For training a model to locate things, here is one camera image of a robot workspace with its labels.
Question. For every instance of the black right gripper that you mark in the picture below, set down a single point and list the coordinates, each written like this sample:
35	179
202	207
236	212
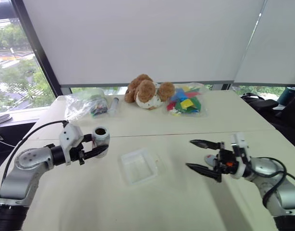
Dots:
225	162

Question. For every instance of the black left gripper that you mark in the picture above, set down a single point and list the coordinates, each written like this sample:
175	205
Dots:
78	154

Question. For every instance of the white jar with brown contents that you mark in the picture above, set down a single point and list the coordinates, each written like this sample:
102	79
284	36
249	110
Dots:
102	140

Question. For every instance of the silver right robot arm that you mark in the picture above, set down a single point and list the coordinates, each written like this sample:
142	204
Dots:
286	196

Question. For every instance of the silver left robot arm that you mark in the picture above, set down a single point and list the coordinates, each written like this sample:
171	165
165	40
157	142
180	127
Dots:
22	168

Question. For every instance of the white jar lid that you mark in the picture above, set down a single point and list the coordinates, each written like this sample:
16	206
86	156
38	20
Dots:
209	159

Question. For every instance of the clear plastic box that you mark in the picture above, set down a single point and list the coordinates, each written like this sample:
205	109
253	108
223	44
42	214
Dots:
140	168

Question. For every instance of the clear plastic bag with items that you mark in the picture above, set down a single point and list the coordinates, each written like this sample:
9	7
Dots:
83	103

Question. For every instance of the clear plastic tube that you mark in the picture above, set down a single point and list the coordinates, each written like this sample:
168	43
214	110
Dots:
113	106

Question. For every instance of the bag of coloured blocks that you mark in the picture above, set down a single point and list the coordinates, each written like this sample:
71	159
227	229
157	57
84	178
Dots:
186	103

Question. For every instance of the brown and white plush toy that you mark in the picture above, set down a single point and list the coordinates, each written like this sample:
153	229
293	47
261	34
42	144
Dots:
145	92

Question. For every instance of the black bag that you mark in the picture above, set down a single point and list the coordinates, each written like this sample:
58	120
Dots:
282	115

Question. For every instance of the grey flat object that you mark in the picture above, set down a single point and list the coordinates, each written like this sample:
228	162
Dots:
2	118

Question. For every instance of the teal cylindrical bottle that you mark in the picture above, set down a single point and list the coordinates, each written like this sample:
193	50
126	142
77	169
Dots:
285	96

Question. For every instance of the wide white roller blind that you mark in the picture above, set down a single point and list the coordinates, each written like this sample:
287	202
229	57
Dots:
142	41

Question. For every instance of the narrow white roller blind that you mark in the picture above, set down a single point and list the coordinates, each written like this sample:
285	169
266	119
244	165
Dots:
274	48

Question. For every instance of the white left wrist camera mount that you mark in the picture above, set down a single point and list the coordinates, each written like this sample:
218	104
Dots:
69	137

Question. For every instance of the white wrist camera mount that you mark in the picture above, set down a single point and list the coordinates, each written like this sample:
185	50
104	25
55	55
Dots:
243	145
69	137

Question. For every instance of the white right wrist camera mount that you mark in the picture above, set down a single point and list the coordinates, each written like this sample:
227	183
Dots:
243	145

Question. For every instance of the black window frame post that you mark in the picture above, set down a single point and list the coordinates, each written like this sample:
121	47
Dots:
39	53

